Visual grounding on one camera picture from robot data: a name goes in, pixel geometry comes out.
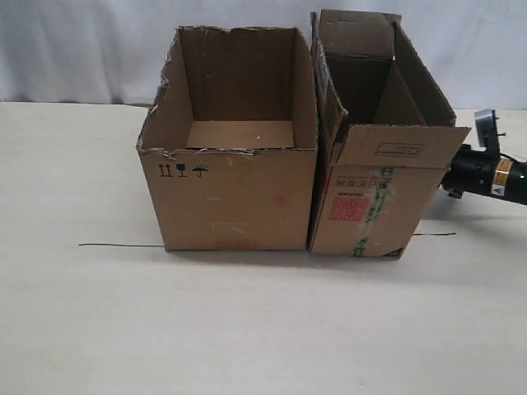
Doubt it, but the thin dark line marker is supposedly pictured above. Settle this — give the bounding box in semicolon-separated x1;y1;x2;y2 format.
78;232;457;248

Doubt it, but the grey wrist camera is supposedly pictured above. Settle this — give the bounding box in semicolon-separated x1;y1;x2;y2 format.
474;109;504;158

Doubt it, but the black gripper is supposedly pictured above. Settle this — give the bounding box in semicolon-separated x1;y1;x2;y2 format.
441;144;500;198

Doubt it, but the large open cardboard box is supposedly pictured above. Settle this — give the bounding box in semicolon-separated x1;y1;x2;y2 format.
136;26;318;251

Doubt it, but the narrow cardboard box with flaps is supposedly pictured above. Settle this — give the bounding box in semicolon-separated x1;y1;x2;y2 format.
309;9;469;258

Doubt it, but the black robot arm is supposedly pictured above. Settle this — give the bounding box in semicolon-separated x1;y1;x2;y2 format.
441;144;526;205

